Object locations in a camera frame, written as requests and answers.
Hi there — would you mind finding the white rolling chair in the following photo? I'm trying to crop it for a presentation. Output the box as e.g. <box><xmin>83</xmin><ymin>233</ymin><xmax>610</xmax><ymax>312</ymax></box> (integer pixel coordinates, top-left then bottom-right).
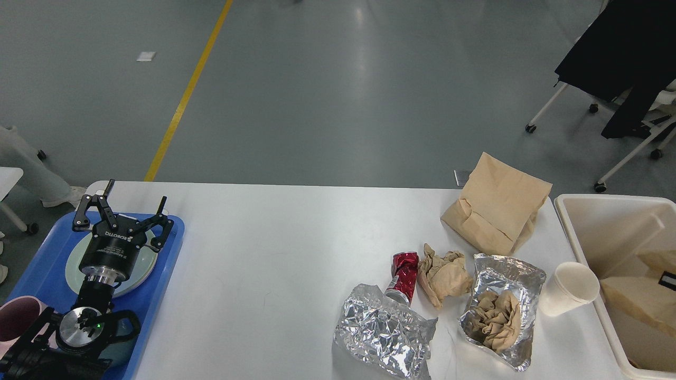
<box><xmin>525</xmin><ymin>80</ymin><xmax>675</xmax><ymax>193</ymax></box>

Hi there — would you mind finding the person in grey trousers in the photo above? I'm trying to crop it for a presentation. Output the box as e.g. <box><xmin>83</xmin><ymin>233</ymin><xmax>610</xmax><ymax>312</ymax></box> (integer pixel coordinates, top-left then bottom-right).
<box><xmin>1</xmin><ymin>127</ymin><xmax>86</xmax><ymax>208</ymax></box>

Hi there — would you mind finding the black jacket on chair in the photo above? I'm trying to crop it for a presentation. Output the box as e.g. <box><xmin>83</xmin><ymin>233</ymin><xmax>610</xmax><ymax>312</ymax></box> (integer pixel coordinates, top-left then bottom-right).
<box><xmin>555</xmin><ymin>1</ymin><xmax>675</xmax><ymax>139</ymax></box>

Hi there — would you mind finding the white table at left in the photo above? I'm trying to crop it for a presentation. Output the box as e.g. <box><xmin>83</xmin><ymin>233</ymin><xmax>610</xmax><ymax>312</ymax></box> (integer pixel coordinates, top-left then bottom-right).
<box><xmin>1</xmin><ymin>166</ymin><xmax>39</xmax><ymax>236</ymax></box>

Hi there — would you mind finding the brown paper bag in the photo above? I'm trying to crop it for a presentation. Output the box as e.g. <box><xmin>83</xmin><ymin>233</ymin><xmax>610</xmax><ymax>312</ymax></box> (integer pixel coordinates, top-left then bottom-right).
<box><xmin>441</xmin><ymin>152</ymin><xmax>552</xmax><ymax>257</ymax></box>
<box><xmin>600</xmin><ymin>250</ymin><xmax>675</xmax><ymax>338</ymax></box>

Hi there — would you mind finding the foil sheet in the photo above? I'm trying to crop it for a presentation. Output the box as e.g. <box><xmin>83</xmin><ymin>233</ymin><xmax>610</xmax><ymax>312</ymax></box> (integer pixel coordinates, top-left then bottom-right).
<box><xmin>333</xmin><ymin>284</ymin><xmax>437</xmax><ymax>379</ymax></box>

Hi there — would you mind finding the foil bag with paper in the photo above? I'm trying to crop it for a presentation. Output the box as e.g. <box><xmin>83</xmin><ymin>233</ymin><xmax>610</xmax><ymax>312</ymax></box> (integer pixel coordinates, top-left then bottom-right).
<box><xmin>459</xmin><ymin>253</ymin><xmax>547</xmax><ymax>372</ymax></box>

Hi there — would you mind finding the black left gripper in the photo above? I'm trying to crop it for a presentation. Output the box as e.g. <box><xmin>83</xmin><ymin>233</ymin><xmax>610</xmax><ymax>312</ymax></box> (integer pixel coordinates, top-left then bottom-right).
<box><xmin>72</xmin><ymin>179</ymin><xmax>174</xmax><ymax>283</ymax></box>

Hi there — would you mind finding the beige plastic bin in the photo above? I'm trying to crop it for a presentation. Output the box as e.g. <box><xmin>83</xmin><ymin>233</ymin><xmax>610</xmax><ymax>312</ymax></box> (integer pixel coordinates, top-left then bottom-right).
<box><xmin>555</xmin><ymin>194</ymin><xmax>675</xmax><ymax>379</ymax></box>

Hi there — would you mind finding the pink mug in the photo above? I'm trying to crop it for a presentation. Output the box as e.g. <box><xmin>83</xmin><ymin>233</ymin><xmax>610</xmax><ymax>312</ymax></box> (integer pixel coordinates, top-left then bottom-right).
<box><xmin>1</xmin><ymin>296</ymin><xmax>48</xmax><ymax>357</ymax></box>

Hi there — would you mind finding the dark teal mug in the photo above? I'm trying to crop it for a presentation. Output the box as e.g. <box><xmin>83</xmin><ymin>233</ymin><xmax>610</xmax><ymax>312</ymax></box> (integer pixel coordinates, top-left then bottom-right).
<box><xmin>96</xmin><ymin>313</ymin><xmax>140</xmax><ymax>368</ymax></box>

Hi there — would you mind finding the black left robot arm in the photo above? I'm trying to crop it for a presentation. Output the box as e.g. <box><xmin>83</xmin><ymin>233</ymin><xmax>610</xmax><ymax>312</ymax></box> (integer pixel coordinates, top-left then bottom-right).
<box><xmin>2</xmin><ymin>180</ymin><xmax>184</xmax><ymax>379</ymax></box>

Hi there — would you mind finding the white paper cup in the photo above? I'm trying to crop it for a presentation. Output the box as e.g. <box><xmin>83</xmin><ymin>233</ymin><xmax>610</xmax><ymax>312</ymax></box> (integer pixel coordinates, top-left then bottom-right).
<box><xmin>539</xmin><ymin>262</ymin><xmax>600</xmax><ymax>317</ymax></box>

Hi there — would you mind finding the blue plastic tray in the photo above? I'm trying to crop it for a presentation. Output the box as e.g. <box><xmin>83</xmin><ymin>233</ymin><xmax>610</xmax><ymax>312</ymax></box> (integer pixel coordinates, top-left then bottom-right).
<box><xmin>7</xmin><ymin>212</ymin><xmax>184</xmax><ymax>379</ymax></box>

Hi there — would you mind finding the crumpled brown paper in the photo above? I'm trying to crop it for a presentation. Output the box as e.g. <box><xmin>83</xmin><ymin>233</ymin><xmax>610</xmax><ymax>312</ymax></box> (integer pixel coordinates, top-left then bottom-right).
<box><xmin>417</xmin><ymin>243</ymin><xmax>473</xmax><ymax>310</ymax></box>

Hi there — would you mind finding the left floor socket plate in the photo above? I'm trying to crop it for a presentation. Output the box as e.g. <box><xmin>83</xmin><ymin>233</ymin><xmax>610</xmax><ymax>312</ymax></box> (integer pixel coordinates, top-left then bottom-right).
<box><xmin>454</xmin><ymin>170</ymin><xmax>472</xmax><ymax>188</ymax></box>

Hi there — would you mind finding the mint green plate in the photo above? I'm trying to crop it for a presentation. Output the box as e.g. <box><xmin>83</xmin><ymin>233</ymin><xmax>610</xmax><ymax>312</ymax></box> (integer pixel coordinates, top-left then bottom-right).
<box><xmin>64</xmin><ymin>233</ymin><xmax>158</xmax><ymax>299</ymax></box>

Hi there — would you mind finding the crushed red can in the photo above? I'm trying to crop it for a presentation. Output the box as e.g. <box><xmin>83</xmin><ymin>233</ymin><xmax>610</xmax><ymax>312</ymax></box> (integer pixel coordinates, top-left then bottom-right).
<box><xmin>384</xmin><ymin>252</ymin><xmax>419</xmax><ymax>307</ymax></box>

